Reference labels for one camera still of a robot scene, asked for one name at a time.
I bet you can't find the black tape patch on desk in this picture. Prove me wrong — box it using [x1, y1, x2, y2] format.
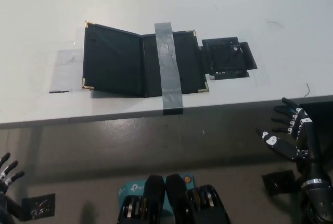
[199, 36, 258, 80]

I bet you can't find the clear plastic tape patch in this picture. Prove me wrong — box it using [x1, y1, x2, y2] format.
[48, 26, 87, 94]

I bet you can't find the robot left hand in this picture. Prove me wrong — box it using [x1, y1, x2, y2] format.
[0, 152, 25, 194]

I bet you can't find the grey duct tape strip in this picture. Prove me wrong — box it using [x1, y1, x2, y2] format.
[154, 21, 185, 117]

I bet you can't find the black diary with gold corners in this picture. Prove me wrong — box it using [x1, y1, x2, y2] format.
[82, 20, 210, 98]

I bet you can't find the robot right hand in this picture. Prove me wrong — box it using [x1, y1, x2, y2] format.
[256, 97, 329, 184]

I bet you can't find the black floor tape square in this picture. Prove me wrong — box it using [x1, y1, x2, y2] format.
[20, 193, 56, 221]
[261, 169, 302, 197]

